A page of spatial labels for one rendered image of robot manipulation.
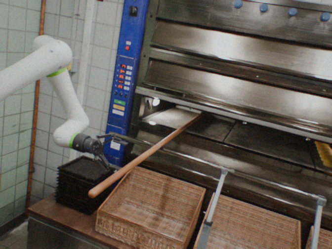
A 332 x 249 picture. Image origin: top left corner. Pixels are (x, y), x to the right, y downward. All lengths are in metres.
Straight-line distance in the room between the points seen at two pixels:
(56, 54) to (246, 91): 1.15
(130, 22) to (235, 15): 0.68
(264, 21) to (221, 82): 0.43
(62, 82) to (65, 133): 0.26
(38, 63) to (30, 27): 1.16
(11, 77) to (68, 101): 0.38
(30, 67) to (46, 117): 1.30
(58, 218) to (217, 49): 1.45
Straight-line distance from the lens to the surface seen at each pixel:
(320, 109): 2.00
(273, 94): 1.98
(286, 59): 1.96
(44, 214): 2.16
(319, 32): 1.99
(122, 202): 2.29
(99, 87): 2.32
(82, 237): 2.06
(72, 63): 2.36
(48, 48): 1.40
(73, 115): 1.68
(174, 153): 1.75
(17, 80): 1.37
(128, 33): 2.16
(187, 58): 2.04
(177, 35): 2.07
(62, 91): 1.62
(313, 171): 2.08
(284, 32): 1.98
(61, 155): 2.65
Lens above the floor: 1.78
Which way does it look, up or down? 15 degrees down
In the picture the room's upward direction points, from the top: 11 degrees clockwise
